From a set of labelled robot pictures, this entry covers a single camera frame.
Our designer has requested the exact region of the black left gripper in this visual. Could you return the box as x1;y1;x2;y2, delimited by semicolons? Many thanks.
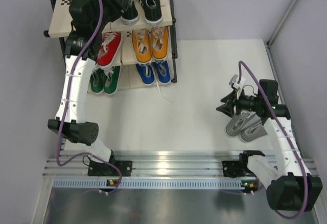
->
90;0;130;34

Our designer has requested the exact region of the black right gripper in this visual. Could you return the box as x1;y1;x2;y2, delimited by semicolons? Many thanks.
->
217;87;263;118

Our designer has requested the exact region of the black canvas sneaker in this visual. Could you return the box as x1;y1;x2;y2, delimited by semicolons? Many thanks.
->
112;0;140;26
138;0;163;26

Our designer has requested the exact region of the grey canvas sneaker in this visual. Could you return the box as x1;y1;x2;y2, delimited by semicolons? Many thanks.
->
225;110;255;138
239;119;267;143

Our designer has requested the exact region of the red canvas sneaker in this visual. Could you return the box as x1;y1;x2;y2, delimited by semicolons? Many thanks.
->
97;31;122;70

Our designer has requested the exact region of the orange canvas sneaker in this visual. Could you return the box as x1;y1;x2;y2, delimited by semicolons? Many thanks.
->
151;26;170;61
132;29;152;66

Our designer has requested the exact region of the green canvas sneaker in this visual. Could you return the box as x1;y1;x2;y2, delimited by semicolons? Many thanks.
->
89;67;104;94
104;66;121;95

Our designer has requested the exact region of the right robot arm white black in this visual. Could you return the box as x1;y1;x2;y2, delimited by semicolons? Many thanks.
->
216;79;323;212

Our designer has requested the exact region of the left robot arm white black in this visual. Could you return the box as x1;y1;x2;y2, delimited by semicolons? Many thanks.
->
48;0;128;176

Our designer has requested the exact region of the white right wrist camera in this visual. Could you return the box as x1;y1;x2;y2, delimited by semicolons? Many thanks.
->
229;75;246;90

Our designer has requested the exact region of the beige shoe shelf black frame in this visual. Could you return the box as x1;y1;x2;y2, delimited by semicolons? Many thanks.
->
44;0;178;90

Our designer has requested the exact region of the white slotted cable duct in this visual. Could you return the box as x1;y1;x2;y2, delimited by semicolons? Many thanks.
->
53;178;248;190

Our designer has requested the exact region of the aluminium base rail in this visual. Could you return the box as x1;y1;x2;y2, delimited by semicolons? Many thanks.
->
42;150;319;179

